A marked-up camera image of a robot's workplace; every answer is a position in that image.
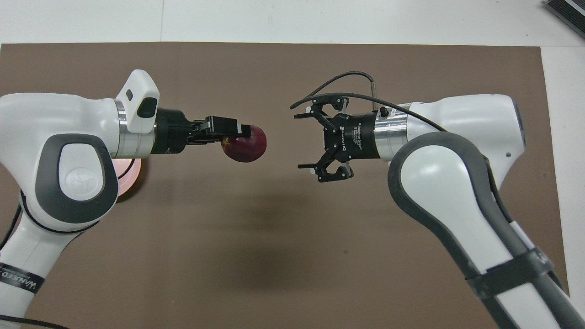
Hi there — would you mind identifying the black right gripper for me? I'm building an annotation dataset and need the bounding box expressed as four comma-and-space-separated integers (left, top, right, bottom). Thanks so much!
293, 95, 381, 184

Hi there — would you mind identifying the brown table mat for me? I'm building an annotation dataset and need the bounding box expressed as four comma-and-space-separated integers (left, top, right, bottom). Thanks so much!
0, 42, 569, 329

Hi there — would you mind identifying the black ribbed panel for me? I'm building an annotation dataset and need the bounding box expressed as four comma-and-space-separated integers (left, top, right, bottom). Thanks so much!
543, 0, 585, 26

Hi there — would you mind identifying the pink plate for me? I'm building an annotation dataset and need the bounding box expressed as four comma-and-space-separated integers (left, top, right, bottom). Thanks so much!
112, 155, 143, 202

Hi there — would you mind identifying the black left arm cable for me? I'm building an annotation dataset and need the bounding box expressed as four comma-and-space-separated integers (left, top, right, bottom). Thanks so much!
0, 203, 70, 329

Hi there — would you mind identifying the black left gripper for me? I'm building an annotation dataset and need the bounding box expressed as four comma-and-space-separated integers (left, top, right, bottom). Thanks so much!
152, 107, 252, 155

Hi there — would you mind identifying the dark red apple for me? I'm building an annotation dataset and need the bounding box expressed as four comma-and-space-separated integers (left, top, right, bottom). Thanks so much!
221, 124, 267, 163

